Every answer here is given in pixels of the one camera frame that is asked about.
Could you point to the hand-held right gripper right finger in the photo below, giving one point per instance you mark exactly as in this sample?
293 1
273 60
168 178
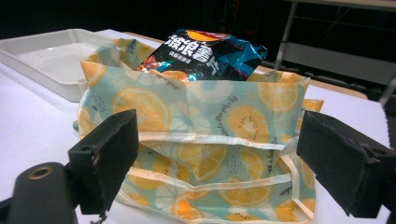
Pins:
336 161

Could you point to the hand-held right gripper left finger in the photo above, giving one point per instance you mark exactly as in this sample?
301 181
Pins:
109 155

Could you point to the citrus print fabric bag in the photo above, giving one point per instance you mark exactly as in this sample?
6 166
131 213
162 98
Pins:
202 115

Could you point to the black and blue snack packet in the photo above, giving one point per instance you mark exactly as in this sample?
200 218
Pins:
202 57

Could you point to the white plastic tray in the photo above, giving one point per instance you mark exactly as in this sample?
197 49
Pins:
49 62

